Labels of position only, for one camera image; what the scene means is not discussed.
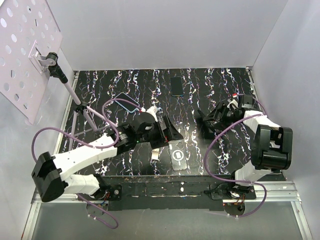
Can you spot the blue phone on table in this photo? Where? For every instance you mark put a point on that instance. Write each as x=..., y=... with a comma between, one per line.
x=126, y=102

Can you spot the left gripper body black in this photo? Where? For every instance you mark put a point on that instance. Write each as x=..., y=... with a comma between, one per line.
x=159, y=139

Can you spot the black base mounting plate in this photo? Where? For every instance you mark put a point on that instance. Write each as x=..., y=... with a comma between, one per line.
x=160, y=192

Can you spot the tripod stand lilac black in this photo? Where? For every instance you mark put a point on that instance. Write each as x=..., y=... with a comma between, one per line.
x=81, y=107

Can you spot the dark phone blue edge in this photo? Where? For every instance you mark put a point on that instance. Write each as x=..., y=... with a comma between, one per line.
x=176, y=86

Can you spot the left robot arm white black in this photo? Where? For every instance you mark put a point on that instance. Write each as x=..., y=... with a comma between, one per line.
x=55, y=175

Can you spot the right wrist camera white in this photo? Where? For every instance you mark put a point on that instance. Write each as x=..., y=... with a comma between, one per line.
x=232, y=103

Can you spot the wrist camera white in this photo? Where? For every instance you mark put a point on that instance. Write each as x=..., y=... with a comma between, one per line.
x=232, y=103
x=152, y=111

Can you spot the aluminium frame rail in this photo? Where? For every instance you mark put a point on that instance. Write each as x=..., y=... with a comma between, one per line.
x=276, y=214

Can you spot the clear phone case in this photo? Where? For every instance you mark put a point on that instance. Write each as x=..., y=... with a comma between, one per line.
x=177, y=155

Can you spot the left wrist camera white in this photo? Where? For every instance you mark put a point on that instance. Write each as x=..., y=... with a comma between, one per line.
x=152, y=111

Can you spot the small white plastic clip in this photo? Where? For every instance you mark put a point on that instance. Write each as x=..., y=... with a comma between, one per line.
x=155, y=154

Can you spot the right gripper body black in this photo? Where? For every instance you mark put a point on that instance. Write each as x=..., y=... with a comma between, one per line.
x=227, y=115

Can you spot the perforated lilac metal plate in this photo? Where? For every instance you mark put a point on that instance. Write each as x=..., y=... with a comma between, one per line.
x=28, y=33

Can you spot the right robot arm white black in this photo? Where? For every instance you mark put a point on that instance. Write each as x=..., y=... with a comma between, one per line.
x=271, y=151

